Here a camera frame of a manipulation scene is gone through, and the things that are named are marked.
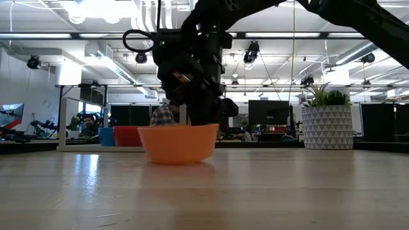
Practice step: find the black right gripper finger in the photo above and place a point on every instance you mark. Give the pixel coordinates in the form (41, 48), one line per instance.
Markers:
(196, 111)
(213, 111)

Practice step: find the orange mini bowl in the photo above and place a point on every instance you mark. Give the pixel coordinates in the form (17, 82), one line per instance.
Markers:
(179, 145)

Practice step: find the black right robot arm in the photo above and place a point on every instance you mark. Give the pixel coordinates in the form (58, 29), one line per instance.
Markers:
(367, 19)

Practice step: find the person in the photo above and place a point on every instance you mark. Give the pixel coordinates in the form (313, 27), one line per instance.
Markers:
(89, 124)
(247, 135)
(163, 115)

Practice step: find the black ceiling spotlight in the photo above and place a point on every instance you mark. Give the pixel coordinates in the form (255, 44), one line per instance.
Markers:
(307, 80)
(251, 52)
(368, 58)
(141, 57)
(33, 61)

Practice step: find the black flat screen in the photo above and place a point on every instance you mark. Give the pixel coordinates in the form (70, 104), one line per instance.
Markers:
(268, 111)

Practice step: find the black partition panel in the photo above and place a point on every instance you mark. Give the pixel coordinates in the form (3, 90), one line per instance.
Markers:
(377, 121)
(128, 115)

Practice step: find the potted succulent, patterned white pot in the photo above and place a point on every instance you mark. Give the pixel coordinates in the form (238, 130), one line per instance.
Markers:
(327, 127)

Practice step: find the white ceiling box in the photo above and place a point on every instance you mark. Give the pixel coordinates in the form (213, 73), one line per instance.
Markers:
(68, 75)

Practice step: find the grey ceiling pipe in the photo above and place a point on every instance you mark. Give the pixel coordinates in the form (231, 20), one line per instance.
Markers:
(354, 52)

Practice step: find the tilted computer monitor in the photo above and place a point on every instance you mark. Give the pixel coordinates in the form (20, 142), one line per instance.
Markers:
(12, 113)

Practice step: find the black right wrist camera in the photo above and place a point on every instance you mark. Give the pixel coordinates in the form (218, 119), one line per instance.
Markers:
(169, 48)

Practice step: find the black overhead light rail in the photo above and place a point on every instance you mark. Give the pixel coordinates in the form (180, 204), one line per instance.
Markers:
(241, 35)

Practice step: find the black aluminium table frame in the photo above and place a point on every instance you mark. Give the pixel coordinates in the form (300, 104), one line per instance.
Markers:
(255, 146)

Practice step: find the thin black ceiling rail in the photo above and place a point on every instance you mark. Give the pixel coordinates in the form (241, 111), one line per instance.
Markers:
(271, 86)

